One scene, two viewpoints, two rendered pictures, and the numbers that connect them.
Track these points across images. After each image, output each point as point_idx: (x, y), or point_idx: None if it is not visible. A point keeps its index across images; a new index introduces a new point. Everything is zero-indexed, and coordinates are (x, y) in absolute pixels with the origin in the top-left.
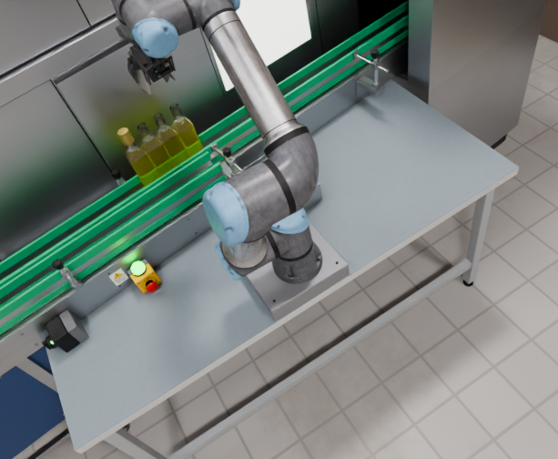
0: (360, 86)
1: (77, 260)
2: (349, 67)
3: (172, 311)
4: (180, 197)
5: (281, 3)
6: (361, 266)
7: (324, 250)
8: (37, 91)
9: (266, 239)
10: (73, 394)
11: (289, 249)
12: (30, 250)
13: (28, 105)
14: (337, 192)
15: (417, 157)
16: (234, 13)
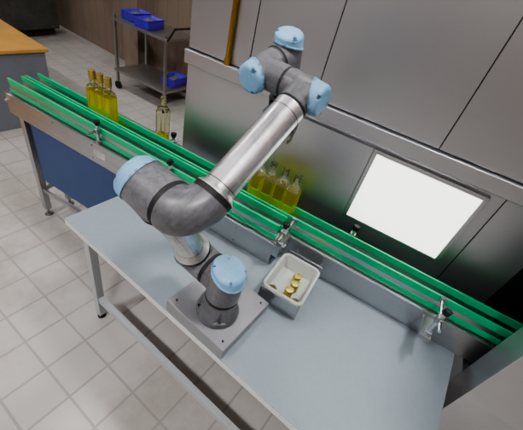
0: (421, 320)
1: (178, 172)
2: (428, 300)
3: (168, 242)
4: (244, 212)
5: (436, 213)
6: (231, 368)
7: (233, 328)
8: (263, 99)
9: (204, 263)
10: (103, 208)
11: (206, 287)
12: (185, 153)
13: (253, 100)
14: (304, 330)
15: (373, 398)
16: (297, 106)
